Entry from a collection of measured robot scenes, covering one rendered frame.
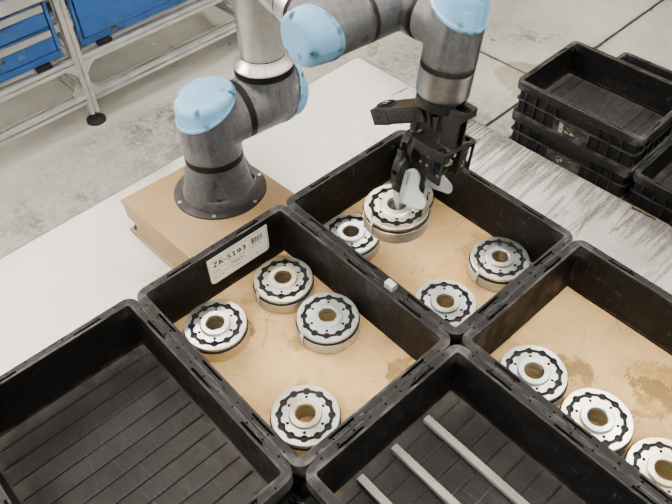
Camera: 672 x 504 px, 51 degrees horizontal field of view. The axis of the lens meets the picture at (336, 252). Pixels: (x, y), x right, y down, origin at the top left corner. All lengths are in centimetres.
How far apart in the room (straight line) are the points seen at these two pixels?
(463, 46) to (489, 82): 226
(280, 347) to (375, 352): 15
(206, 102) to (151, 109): 181
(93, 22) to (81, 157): 51
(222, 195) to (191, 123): 17
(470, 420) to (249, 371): 35
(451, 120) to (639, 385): 50
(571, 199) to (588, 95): 75
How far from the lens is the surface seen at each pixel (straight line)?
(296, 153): 169
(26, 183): 293
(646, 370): 122
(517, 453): 109
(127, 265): 151
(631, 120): 227
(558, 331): 122
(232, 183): 140
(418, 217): 109
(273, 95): 138
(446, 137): 101
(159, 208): 147
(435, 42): 95
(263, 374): 113
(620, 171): 210
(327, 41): 91
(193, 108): 133
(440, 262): 127
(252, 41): 135
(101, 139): 303
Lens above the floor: 178
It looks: 48 degrees down
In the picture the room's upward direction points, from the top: 2 degrees counter-clockwise
